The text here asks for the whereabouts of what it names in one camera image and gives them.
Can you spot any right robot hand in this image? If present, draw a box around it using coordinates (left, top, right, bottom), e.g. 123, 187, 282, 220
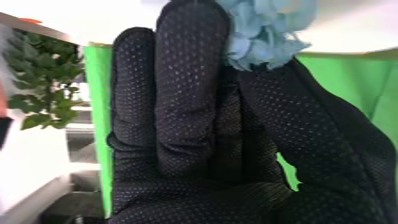
105, 0, 398, 224

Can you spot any green leafy plant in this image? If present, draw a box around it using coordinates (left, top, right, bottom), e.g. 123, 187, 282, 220
2, 29, 89, 132

